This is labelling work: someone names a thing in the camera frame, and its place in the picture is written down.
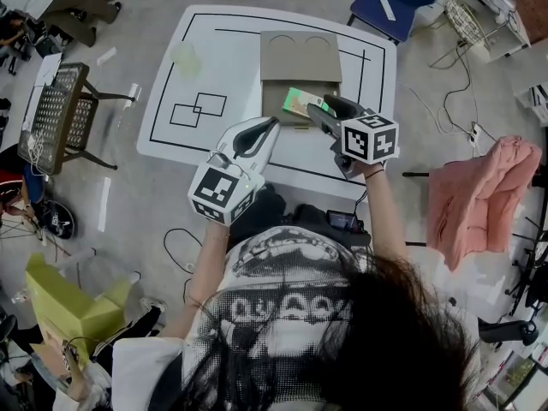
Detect black mesh metal table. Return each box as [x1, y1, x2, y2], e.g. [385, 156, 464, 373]
[16, 61, 134, 176]

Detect person's black trousers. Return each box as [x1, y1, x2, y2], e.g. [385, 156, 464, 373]
[230, 184, 372, 247]

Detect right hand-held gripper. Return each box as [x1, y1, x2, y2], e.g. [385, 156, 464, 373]
[306, 95, 401, 182]

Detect pink jacket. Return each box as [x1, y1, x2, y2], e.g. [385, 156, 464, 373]
[426, 134, 544, 272]

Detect black round bag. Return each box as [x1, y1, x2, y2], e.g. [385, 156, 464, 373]
[42, 199, 76, 240]

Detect white paper sheet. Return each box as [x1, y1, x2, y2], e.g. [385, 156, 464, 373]
[24, 52, 64, 102]

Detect black phone with lit screen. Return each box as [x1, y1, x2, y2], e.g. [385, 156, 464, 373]
[325, 209, 365, 235]

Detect translucent plastic cup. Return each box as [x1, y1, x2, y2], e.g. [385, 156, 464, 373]
[170, 42, 203, 79]

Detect person's black white printed shirt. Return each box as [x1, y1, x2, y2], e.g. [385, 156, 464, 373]
[110, 224, 485, 411]

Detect yellow-green cardboard box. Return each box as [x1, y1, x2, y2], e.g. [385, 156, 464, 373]
[24, 253, 134, 370]

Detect person's left forearm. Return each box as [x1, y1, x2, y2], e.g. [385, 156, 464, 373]
[186, 219, 232, 340]

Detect white cable bundle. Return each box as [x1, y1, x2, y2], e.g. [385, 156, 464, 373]
[27, 133, 55, 175]

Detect white desk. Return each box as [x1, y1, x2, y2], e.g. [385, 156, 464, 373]
[436, 0, 532, 63]

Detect white wire basket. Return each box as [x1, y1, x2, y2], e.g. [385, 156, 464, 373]
[444, 0, 483, 45]

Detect blue chair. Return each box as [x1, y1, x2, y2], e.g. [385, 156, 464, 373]
[345, 0, 438, 45]

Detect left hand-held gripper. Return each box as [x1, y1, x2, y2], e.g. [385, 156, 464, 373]
[187, 116, 282, 227]

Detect green packet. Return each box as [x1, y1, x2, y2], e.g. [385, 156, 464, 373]
[281, 86, 337, 119]

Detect person's right forearm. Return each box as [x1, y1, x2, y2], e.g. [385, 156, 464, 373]
[354, 160, 412, 269]

